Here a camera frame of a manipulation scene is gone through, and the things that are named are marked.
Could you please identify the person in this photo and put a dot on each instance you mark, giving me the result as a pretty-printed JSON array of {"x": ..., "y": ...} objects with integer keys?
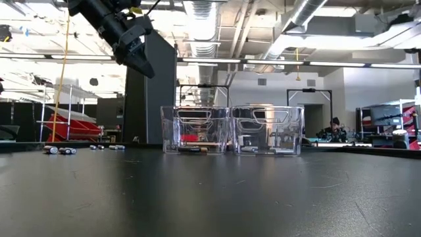
[{"x": 333, "y": 130}]

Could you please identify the long ceiling light strip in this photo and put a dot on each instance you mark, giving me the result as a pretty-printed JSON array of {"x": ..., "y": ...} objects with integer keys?
[{"x": 338, "y": 64}]

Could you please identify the white round canister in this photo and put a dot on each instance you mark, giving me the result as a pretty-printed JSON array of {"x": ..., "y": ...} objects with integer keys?
[{"x": 400, "y": 138}]

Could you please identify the black metal gantry frame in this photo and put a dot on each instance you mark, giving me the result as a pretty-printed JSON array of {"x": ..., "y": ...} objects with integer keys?
[{"x": 309, "y": 89}]

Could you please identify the batteries pair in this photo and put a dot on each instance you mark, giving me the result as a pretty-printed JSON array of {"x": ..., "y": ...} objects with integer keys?
[{"x": 72, "y": 150}]

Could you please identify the clear plastic bin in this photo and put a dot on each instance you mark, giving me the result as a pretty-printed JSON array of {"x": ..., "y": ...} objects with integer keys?
[
  {"x": 289, "y": 138},
  {"x": 171, "y": 131}
]

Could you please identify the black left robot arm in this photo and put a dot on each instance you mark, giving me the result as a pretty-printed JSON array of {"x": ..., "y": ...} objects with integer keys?
[{"x": 93, "y": 13}]

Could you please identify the black partition panel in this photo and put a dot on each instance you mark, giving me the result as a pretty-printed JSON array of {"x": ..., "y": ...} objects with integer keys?
[{"x": 161, "y": 92}]

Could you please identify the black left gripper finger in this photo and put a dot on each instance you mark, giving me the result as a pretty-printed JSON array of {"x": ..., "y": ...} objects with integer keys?
[{"x": 141, "y": 64}]

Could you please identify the computer monitor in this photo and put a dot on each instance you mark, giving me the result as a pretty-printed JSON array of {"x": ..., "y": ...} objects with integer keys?
[{"x": 385, "y": 115}]

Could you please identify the black round hanging object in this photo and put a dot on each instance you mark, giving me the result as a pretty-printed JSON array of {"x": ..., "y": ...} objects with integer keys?
[{"x": 93, "y": 81}]

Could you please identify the red equipment rack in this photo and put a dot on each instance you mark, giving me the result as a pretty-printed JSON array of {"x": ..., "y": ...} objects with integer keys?
[{"x": 412, "y": 118}]

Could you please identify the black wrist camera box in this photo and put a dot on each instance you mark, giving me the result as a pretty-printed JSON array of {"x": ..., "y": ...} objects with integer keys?
[{"x": 139, "y": 24}]

